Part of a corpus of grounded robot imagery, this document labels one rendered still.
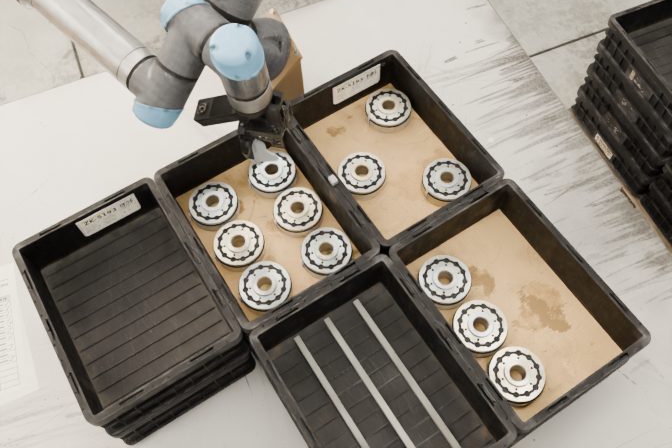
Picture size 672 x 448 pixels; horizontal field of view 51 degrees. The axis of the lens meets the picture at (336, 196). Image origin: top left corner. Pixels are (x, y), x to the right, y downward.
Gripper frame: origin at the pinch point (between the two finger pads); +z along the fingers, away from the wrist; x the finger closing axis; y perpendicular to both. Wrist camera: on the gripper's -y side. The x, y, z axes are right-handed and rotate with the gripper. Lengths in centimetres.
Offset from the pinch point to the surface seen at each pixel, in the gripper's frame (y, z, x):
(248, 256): 0.7, 11.9, -18.7
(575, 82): 81, 114, 99
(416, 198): 31.4, 17.6, 2.0
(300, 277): 11.5, 14.7, -20.3
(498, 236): 49, 17, -3
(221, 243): -5.3, 11.9, -17.1
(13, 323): -49, 25, -40
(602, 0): 89, 119, 143
